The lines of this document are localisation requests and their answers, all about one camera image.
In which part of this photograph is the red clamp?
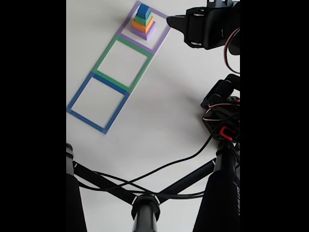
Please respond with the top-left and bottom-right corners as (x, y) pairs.
(219, 126), (236, 141)

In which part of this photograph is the purple square frame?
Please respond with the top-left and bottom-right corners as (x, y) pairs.
(116, 0), (172, 54)

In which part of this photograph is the blue square frame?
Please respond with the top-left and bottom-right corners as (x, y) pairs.
(67, 72), (131, 135)

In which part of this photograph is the orange block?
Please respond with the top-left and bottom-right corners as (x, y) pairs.
(132, 18), (155, 34)

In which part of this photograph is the small blue cube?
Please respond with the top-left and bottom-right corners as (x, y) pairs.
(137, 3), (151, 19)

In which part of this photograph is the dark gripper camera box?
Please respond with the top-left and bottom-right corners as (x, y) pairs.
(207, 0), (240, 8)

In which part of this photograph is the green square frame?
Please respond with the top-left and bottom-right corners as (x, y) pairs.
(93, 35), (153, 94)

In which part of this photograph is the green block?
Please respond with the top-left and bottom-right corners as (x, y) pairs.
(134, 12), (153, 26)

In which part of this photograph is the black tripod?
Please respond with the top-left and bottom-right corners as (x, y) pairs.
(66, 142), (240, 232)

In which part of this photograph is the thin black cable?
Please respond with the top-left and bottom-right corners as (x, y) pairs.
(77, 170), (207, 200)

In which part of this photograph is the purple block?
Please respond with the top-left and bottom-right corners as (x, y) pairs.
(131, 23), (157, 41)

